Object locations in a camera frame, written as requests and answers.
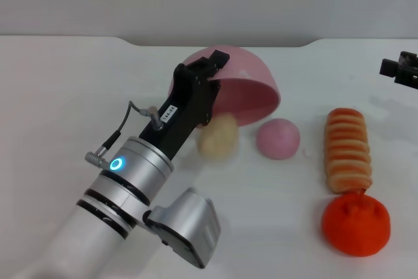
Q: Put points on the orange round bun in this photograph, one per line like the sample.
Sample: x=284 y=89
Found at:
x=356 y=226

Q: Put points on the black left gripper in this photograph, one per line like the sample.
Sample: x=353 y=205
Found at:
x=186 y=102

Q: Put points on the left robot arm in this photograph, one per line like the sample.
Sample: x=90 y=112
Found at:
x=98 y=213

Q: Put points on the beige egg yolk pastry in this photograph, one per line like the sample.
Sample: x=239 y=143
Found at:
x=218 y=138

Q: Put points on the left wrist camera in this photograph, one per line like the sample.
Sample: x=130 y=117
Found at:
x=189 y=226

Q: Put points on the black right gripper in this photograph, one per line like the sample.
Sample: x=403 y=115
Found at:
x=406 y=78

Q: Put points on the orange striped bread roll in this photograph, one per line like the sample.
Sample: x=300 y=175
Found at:
x=347 y=148

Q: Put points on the pink plastic bowl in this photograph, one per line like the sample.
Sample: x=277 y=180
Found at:
x=248 y=70

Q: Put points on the pink round bun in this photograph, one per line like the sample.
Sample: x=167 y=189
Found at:
x=277 y=138

